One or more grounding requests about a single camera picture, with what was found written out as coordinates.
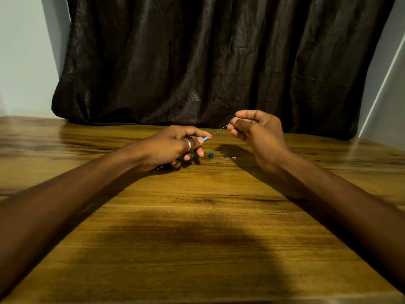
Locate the person's right hand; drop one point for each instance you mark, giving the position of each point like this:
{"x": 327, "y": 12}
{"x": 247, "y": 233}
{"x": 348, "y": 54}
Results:
{"x": 265, "y": 139}

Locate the person's left hand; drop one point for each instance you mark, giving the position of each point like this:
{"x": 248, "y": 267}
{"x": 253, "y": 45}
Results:
{"x": 164, "y": 147}

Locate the person's left middle finger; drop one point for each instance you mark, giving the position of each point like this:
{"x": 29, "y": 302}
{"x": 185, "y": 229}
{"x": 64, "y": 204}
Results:
{"x": 199, "y": 152}

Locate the person's left thumb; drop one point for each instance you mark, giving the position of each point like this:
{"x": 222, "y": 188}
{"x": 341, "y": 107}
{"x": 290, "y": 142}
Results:
{"x": 193, "y": 131}

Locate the person's right thumb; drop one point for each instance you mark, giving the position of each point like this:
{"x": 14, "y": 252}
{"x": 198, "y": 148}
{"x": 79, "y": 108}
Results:
{"x": 250, "y": 114}

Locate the person's left little finger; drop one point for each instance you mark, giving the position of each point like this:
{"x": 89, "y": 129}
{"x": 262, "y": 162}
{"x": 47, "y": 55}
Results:
{"x": 176, "y": 163}

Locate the thin metal beading needle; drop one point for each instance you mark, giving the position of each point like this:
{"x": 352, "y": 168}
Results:
{"x": 220, "y": 129}

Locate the person's right forearm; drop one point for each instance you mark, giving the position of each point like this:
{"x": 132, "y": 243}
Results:
{"x": 341, "y": 205}

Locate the person's left forearm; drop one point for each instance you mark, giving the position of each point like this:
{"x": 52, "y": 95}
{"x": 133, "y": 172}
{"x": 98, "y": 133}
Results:
{"x": 63, "y": 202}

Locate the dark brown curtain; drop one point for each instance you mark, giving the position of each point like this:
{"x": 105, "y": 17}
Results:
{"x": 215, "y": 60}

